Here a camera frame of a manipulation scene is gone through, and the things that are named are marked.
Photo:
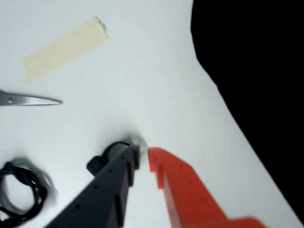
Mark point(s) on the navy gripper finger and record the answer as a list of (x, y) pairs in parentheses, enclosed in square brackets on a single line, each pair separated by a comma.
[(99, 202)]

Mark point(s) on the long beige masking tape strip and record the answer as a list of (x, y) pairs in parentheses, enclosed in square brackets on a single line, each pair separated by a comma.
[(64, 50)]

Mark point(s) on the black fabric bag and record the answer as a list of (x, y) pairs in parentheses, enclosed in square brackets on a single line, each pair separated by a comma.
[(261, 71)]

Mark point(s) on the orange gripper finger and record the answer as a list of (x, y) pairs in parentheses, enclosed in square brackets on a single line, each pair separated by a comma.
[(185, 190)]

